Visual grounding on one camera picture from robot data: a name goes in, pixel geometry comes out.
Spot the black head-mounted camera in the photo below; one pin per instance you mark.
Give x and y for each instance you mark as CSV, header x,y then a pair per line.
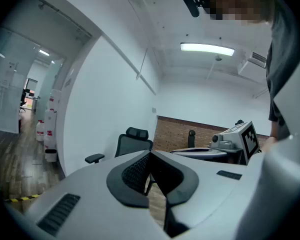
x,y
192,5

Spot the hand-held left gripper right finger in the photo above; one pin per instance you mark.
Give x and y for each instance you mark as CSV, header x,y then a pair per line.
x,y
210,184

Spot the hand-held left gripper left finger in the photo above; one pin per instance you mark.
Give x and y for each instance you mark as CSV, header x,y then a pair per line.
x,y
90,196

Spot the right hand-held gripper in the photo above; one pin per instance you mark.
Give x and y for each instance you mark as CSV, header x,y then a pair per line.
x,y
251,139

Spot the person's dark t-shirt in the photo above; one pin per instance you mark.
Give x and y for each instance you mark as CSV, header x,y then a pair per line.
x,y
282,59

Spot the person's head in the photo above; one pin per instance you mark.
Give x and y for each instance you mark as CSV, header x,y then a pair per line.
x,y
240,1

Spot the yellow-black floor tape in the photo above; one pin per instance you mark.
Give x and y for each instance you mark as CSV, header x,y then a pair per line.
x,y
22,198

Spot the white jug red label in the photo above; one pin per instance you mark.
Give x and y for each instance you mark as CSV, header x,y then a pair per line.
x,y
50,129
40,131
54,99

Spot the white waste bin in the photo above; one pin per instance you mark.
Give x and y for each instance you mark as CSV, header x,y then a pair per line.
x,y
51,156

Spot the glass partition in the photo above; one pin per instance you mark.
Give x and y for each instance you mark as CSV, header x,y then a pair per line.
x,y
5,84

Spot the white ceiling vent unit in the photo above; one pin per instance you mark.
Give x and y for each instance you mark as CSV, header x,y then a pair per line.
x,y
255,61

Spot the long ceiling light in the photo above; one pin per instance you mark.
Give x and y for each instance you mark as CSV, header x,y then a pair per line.
x,y
207,49

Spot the white wall conduit pipe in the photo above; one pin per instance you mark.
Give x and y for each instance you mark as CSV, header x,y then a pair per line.
x,y
130,63

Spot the black mesh office chair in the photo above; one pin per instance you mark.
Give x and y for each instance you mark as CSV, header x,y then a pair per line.
x,y
132,144

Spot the wall switch plate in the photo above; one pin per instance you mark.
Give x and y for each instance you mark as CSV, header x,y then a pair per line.
x,y
154,110

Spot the person's right forearm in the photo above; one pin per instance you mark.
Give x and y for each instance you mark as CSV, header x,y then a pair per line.
x,y
271,142

